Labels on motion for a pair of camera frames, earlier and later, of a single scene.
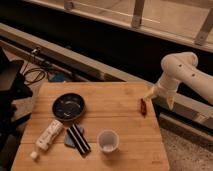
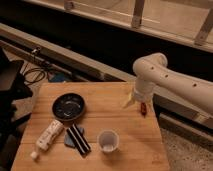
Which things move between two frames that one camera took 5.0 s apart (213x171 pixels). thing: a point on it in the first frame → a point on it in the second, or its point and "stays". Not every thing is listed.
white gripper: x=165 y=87 → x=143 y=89
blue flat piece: x=67 y=139 stays
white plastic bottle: x=47 y=137 stays
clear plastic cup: x=108 y=140 stays
